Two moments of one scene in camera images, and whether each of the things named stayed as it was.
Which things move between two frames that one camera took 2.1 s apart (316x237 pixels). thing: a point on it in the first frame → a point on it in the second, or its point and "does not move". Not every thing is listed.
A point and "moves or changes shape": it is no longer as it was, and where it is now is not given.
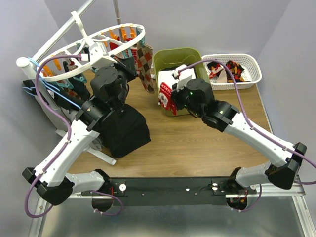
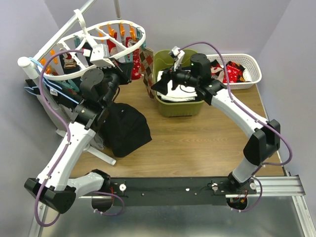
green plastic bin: (173, 58) does not move
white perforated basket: (252, 71) does not move
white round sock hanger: (101, 54) moves or changes shape
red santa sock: (165, 98) → (216, 67)
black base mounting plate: (176, 191) does not move
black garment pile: (123, 133) does not move
